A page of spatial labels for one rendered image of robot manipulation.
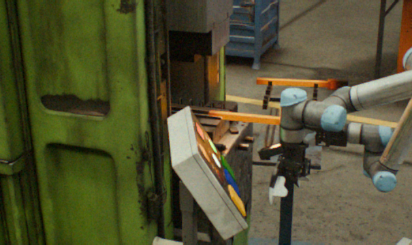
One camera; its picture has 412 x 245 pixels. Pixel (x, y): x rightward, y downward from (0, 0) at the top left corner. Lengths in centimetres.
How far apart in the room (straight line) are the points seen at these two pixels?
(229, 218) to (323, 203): 213
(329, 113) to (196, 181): 42
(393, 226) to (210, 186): 213
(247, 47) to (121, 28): 424
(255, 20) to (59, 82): 400
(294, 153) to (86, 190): 83
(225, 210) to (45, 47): 87
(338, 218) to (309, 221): 17
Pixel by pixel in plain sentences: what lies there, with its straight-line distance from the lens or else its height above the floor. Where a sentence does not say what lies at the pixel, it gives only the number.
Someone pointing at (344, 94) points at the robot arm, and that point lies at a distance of 193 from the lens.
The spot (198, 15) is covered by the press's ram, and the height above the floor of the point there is 142.
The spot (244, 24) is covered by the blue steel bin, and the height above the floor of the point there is 42.
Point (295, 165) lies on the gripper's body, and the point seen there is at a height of 107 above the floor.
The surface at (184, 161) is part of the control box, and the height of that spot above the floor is 118.
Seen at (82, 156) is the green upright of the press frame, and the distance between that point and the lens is 232.
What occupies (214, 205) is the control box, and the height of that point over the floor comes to 104.
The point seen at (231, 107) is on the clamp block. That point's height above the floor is 98.
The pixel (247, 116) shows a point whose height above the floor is 101.
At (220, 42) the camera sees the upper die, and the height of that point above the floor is 129.
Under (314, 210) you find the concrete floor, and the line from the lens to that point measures 382.
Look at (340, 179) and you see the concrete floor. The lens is 418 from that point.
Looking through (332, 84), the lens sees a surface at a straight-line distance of 301.
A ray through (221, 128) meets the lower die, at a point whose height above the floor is 95.
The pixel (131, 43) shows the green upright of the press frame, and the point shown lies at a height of 139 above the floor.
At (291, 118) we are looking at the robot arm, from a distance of 187.
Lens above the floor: 193
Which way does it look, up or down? 23 degrees down
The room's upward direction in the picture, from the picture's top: 1 degrees counter-clockwise
